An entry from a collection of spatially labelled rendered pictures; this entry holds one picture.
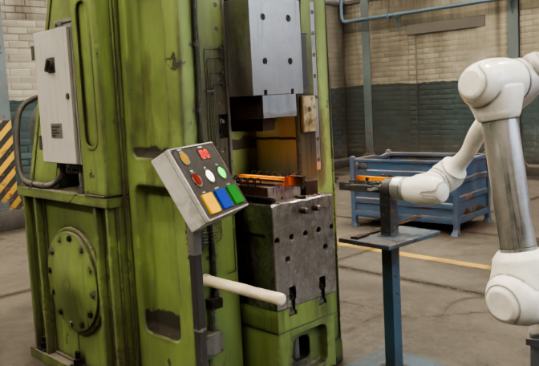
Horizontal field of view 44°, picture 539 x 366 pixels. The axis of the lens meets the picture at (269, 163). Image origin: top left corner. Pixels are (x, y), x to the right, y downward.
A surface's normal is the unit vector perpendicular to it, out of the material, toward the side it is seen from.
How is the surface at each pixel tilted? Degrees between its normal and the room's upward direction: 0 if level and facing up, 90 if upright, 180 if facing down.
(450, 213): 90
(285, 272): 90
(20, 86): 88
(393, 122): 91
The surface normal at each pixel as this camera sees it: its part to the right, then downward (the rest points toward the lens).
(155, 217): -0.72, 0.11
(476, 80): -0.85, 0.01
